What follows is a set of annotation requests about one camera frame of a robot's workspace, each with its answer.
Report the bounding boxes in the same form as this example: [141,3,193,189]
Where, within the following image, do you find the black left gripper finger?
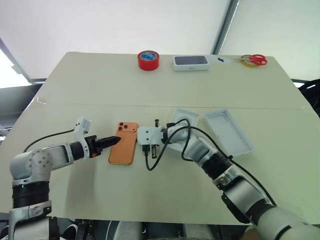
[98,140,121,151]
[98,135,123,144]

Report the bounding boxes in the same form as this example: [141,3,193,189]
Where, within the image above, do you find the white tag with black mark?
[212,55,231,65]

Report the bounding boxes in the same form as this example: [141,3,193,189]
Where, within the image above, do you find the white phone box lid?
[165,108,201,157]

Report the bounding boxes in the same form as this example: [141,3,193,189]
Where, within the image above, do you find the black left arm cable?
[23,128,76,153]

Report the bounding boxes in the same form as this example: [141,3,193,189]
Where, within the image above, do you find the grey metal window post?
[210,0,240,55]

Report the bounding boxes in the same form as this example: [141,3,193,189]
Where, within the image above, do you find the grey metal window frame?
[0,36,48,84]

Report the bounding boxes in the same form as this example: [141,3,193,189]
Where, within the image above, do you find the yellow tape roll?
[239,55,259,69]

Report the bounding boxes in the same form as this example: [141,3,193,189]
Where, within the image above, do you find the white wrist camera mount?
[74,116,93,159]
[137,126,164,146]

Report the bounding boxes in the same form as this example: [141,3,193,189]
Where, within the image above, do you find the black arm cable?
[144,118,277,207]
[23,128,76,153]

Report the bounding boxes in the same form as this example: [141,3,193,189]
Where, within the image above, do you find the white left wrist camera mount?
[74,116,93,159]

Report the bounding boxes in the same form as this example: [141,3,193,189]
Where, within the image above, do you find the red handled scissors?
[234,54,269,66]

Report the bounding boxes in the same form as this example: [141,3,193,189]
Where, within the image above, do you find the white phone box base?
[203,108,256,158]

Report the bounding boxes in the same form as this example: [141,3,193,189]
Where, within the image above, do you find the red tape roll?
[136,50,161,72]

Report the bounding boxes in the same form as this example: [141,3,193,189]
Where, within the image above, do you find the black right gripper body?
[141,143,159,154]

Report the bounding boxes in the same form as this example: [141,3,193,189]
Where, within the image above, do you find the orange smartphone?
[108,121,140,166]

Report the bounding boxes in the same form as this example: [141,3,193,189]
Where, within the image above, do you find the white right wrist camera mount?
[137,126,164,146]

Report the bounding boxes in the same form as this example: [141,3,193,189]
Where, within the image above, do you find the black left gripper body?
[86,134,104,159]

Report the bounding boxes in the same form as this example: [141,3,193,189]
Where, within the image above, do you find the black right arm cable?
[144,118,277,207]

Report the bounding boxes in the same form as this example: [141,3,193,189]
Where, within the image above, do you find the closed white phone box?
[172,55,211,72]

